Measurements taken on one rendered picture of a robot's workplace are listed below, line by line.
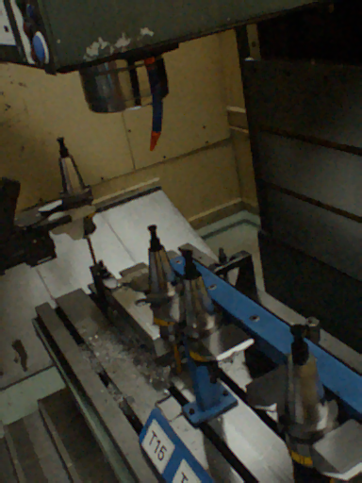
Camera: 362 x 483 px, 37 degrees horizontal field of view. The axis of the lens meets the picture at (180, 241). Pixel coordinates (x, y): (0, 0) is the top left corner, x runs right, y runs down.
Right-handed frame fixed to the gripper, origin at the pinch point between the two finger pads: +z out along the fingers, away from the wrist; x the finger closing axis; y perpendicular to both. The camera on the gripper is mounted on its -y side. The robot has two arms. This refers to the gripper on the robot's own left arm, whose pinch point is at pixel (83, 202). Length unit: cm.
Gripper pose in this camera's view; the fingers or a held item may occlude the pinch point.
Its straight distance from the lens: 107.4
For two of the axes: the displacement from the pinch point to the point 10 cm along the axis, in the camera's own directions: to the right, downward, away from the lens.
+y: 1.9, 8.7, 4.4
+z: 8.6, -3.7, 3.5
